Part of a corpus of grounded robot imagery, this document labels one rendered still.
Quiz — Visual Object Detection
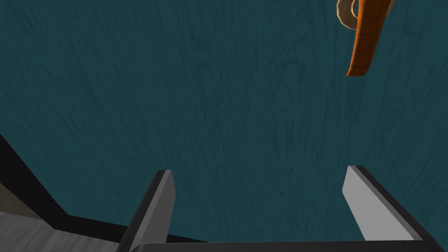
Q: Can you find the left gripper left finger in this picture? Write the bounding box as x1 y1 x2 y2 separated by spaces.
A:
116 169 176 252

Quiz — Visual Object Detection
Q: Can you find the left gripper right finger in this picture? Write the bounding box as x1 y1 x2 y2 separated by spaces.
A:
342 165 436 242

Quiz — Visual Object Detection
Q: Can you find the teal door leaf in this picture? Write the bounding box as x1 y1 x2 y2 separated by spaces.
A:
0 0 448 251

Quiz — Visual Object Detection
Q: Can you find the orange and cream door handle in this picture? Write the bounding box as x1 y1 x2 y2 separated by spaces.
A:
336 0 397 77

